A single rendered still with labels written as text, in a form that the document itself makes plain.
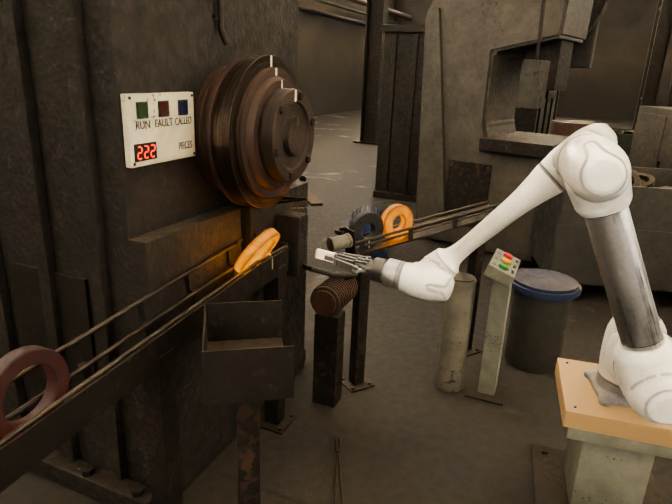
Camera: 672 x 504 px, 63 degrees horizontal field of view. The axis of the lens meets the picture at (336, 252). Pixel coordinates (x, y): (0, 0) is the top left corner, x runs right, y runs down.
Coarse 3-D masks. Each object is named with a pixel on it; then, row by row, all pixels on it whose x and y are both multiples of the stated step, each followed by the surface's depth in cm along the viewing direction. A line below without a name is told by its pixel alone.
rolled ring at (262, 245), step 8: (264, 232) 172; (272, 232) 174; (256, 240) 170; (264, 240) 171; (272, 240) 176; (248, 248) 170; (256, 248) 169; (264, 248) 184; (272, 248) 185; (240, 256) 170; (248, 256) 170; (256, 256) 184; (240, 264) 172; (248, 264) 174
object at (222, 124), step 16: (240, 64) 160; (256, 64) 159; (272, 64) 167; (224, 80) 156; (240, 80) 153; (224, 96) 154; (240, 96) 154; (224, 112) 153; (224, 128) 153; (224, 144) 155; (224, 160) 157; (224, 176) 161; (240, 176) 161; (240, 192) 163
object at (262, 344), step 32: (224, 320) 147; (256, 320) 149; (224, 352) 121; (256, 352) 123; (288, 352) 125; (224, 384) 124; (256, 384) 125; (288, 384) 127; (256, 416) 143; (256, 448) 146; (256, 480) 149
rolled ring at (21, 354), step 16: (16, 352) 105; (32, 352) 107; (48, 352) 110; (0, 368) 102; (16, 368) 104; (48, 368) 112; (64, 368) 115; (0, 384) 101; (48, 384) 115; (64, 384) 115; (0, 400) 102; (48, 400) 114; (0, 416) 102; (32, 416) 111; (0, 432) 103
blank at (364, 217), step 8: (360, 216) 216; (368, 216) 218; (376, 216) 220; (352, 224) 217; (360, 224) 217; (376, 224) 221; (360, 232) 218; (376, 232) 223; (376, 240) 224; (368, 248) 223
